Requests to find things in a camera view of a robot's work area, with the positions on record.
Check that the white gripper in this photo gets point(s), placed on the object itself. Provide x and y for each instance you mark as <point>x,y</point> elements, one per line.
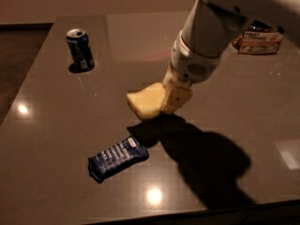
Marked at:
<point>189,64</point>

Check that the snack jar with black lid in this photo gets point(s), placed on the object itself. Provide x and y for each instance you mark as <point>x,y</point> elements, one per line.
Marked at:
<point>259,39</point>

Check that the blue rxbar blueberry wrapper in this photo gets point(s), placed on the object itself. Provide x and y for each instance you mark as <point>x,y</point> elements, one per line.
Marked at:
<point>116,158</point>

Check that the yellow sponge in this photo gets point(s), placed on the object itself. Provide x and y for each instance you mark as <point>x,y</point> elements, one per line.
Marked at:
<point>147,103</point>

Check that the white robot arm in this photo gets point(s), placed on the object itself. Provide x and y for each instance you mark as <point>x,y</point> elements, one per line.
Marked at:
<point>210,27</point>

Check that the blue soda can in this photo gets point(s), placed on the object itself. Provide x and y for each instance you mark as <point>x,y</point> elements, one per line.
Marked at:
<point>78,43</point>

